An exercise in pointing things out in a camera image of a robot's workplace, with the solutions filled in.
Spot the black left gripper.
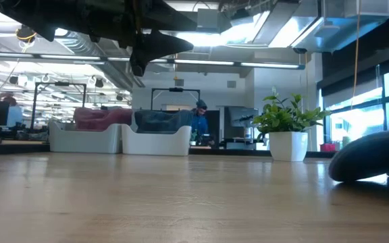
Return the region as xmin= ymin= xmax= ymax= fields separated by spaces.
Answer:
xmin=86 ymin=0 xmax=199 ymax=77

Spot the dark blue corduroy cap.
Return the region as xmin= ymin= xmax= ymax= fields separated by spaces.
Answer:
xmin=134 ymin=109 xmax=195 ymax=134

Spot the red cap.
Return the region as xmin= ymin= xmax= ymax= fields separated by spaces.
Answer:
xmin=73 ymin=107 xmax=134 ymax=132

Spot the dark blue smooth cap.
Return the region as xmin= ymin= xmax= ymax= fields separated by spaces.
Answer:
xmin=328 ymin=121 xmax=389 ymax=183

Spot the long linear ceiling light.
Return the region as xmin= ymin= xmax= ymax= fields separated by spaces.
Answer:
xmin=106 ymin=56 xmax=305 ymax=70

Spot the person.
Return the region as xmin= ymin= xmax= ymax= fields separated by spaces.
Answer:
xmin=0 ymin=91 xmax=23 ymax=128
xmin=190 ymin=99 xmax=210 ymax=146

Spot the white plastic bin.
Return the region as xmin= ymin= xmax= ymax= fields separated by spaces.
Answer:
xmin=48 ymin=121 xmax=123 ymax=155
xmin=121 ymin=124 xmax=192 ymax=157

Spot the green leafy plant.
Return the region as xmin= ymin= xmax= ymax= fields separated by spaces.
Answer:
xmin=252 ymin=86 xmax=332 ymax=135

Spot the white plant pot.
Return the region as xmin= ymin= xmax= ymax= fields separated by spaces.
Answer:
xmin=268 ymin=131 xmax=309 ymax=162

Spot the black metal frame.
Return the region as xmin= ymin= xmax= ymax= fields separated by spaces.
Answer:
xmin=151 ymin=87 xmax=201 ymax=111
xmin=30 ymin=82 xmax=87 ymax=131

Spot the hanging yellow cable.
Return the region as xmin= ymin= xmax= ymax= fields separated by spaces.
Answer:
xmin=349 ymin=0 xmax=361 ymax=109

